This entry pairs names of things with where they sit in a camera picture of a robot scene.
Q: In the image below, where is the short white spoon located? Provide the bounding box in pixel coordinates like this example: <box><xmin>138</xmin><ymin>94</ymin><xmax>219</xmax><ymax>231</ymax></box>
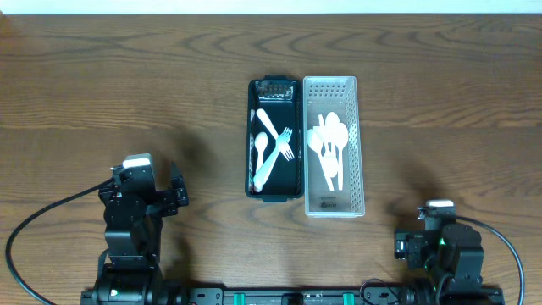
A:
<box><xmin>253</xmin><ymin>132</ymin><xmax>268</xmax><ymax>192</ymax></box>

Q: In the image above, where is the white plastic fork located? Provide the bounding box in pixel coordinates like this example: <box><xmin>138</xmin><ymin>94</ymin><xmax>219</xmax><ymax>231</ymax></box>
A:
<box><xmin>256</xmin><ymin>108</ymin><xmax>295</xmax><ymax>161</ymax></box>

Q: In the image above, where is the white plastic spoon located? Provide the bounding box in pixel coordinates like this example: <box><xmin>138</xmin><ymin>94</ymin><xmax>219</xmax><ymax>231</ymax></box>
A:
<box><xmin>307</xmin><ymin>129</ymin><xmax>336</xmax><ymax>191</ymax></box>
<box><xmin>335</xmin><ymin>123</ymin><xmax>349</xmax><ymax>191</ymax></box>
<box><xmin>324</xmin><ymin>112</ymin><xmax>340</xmax><ymax>156</ymax></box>

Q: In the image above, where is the fork with mint handle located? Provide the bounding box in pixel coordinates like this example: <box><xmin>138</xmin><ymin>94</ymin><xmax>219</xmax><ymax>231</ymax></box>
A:
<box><xmin>253</xmin><ymin>127</ymin><xmax>292</xmax><ymax>188</ymax></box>

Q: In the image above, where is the dark green plastic basket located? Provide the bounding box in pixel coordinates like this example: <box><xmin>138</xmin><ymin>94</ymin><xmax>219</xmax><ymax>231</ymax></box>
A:
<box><xmin>245</xmin><ymin>75</ymin><xmax>304</xmax><ymax>202</ymax></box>

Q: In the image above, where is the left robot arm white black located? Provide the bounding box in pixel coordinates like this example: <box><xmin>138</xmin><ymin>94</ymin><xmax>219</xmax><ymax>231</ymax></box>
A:
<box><xmin>80</xmin><ymin>164</ymin><xmax>189</xmax><ymax>304</ymax></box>

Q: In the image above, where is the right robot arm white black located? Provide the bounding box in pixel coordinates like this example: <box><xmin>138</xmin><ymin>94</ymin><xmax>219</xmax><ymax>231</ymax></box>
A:
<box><xmin>395</xmin><ymin>223</ymin><xmax>492</xmax><ymax>305</ymax></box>

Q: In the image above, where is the clear plastic basket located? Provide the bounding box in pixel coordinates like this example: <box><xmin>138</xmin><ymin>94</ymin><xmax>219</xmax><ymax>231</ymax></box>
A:
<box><xmin>303</xmin><ymin>76</ymin><xmax>365</xmax><ymax>218</ymax></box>

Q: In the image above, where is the black mounting rail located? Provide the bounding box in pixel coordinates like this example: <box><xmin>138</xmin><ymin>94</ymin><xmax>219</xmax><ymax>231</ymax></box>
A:
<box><xmin>80</xmin><ymin>277</ymin><xmax>506</xmax><ymax>305</ymax></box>

